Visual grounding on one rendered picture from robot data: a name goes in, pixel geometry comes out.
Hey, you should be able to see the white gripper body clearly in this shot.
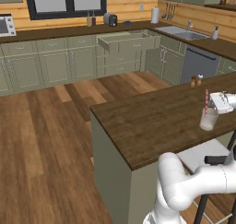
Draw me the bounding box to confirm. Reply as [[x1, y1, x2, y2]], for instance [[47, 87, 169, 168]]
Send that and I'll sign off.
[[208, 91, 234, 114]]

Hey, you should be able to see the red white striped straw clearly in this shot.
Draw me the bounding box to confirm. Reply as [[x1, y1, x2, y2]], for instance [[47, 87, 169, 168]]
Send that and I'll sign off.
[[204, 88, 209, 118]]

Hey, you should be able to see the clear glass cup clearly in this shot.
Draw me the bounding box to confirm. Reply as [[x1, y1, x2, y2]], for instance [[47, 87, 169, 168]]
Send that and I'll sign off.
[[198, 106, 220, 132]]

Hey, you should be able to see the olive open drawer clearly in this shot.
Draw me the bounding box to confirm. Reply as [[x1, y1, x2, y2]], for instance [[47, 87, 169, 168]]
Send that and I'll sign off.
[[97, 30, 161, 54]]

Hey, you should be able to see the olive dining counter base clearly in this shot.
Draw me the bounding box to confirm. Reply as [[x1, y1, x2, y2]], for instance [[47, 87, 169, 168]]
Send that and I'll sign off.
[[89, 110, 162, 224]]

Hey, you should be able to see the grey dishwasher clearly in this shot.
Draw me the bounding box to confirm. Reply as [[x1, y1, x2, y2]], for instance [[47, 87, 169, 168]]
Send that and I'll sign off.
[[180, 45, 222, 85]]

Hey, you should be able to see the white stool with black legs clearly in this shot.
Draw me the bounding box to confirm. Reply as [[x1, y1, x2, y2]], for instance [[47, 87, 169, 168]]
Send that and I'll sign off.
[[177, 131, 236, 224]]

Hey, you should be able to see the olive base cupboard run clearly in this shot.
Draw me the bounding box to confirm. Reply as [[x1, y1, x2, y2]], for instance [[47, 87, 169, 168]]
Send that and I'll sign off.
[[147, 30, 236, 87], [0, 29, 148, 97]]

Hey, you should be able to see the white soap dispenser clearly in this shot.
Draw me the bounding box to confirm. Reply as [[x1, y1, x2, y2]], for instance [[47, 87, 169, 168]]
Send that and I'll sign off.
[[211, 26, 220, 41]]

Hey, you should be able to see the steel sink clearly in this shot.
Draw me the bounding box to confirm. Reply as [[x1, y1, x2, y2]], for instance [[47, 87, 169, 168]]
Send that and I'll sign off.
[[154, 25, 209, 41]]

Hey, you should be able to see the silver tap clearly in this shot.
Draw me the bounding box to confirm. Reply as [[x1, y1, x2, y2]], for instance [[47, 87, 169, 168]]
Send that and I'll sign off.
[[186, 18, 195, 31]]

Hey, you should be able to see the white paper towel roll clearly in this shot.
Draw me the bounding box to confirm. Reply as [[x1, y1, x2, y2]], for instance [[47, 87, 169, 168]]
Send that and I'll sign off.
[[150, 6, 161, 25]]

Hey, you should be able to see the silver black toaster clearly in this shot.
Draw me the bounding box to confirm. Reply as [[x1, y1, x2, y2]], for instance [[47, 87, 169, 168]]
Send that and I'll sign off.
[[102, 12, 119, 28]]

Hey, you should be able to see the pale oil bottle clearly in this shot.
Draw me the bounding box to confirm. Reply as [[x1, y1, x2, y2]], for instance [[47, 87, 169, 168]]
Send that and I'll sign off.
[[86, 10, 93, 28]]

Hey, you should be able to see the black framed window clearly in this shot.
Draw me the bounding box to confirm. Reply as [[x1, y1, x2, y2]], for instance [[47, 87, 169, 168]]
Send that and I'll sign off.
[[23, 0, 108, 21]]

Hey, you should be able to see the white toaster oven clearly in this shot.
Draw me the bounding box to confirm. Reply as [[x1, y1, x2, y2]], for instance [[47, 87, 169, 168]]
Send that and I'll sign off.
[[0, 13, 18, 38]]

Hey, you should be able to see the hanging kitchen utensils rail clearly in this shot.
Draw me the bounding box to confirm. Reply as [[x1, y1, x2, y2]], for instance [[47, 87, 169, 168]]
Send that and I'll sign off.
[[160, 1, 179, 21]]

